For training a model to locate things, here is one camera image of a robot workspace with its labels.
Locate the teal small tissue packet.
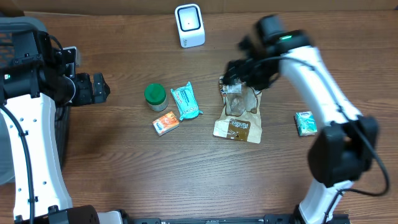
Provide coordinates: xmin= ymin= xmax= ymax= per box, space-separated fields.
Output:
xmin=294 ymin=111 xmax=318 ymax=137

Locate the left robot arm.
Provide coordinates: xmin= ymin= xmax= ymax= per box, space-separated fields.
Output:
xmin=1 ymin=17 xmax=129 ymax=223

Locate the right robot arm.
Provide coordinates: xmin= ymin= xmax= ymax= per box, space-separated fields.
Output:
xmin=223 ymin=15 xmax=378 ymax=223

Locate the green-lidded jar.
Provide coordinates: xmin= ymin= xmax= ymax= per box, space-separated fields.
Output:
xmin=144 ymin=83 xmax=169 ymax=111

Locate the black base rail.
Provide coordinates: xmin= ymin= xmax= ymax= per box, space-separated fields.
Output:
xmin=131 ymin=214 xmax=293 ymax=224

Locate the beige brown snack pouch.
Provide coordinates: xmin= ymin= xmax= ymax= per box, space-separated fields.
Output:
xmin=213 ymin=77 xmax=262 ymax=144

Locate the teal long snack packet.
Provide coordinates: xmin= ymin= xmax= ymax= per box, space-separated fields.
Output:
xmin=170 ymin=82 xmax=203 ymax=121

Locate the orange small packet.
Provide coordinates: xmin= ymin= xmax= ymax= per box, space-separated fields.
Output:
xmin=152 ymin=111 xmax=180 ymax=136

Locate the white barcode scanner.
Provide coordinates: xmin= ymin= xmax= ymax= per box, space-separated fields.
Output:
xmin=175 ymin=3 xmax=205 ymax=49

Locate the grey plastic shopping basket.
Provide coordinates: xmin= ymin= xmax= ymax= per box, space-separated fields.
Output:
xmin=1 ymin=16 xmax=70 ymax=185

